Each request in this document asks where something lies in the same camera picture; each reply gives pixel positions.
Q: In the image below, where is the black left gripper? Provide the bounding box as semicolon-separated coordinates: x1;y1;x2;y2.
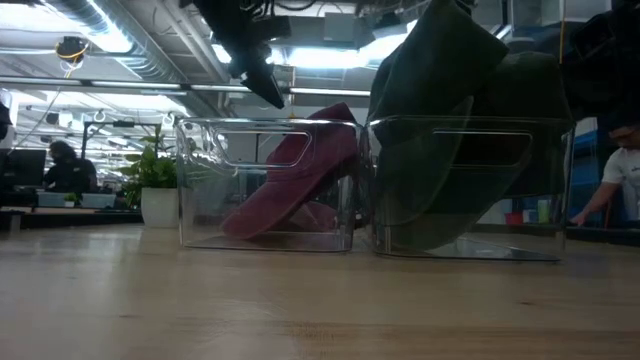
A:
192;0;293;111

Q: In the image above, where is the dark computer monitor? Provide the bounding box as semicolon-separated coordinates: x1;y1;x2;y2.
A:
0;148;48;188

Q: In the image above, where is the silver spiral ventilation duct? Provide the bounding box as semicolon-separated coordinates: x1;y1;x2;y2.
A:
42;0;184;84

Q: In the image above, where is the black metal stand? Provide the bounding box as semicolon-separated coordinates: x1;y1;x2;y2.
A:
81;118;151;174

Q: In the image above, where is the green potted plant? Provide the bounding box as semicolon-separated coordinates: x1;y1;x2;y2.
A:
118;124;180;230

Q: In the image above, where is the long LED light bar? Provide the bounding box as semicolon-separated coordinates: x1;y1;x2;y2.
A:
0;74;372;99

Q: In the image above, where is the person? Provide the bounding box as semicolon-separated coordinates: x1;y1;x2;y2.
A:
42;140;100;195
569;123;640;227

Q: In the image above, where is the grey ceiling box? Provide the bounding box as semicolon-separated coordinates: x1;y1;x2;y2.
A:
322;11;358;44

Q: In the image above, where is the clear plastic bin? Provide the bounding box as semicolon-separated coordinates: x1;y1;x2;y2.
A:
366;114;576;263
173;117;365;254

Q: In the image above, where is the dark background desk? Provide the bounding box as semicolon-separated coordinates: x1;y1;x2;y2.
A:
0;204;145;232

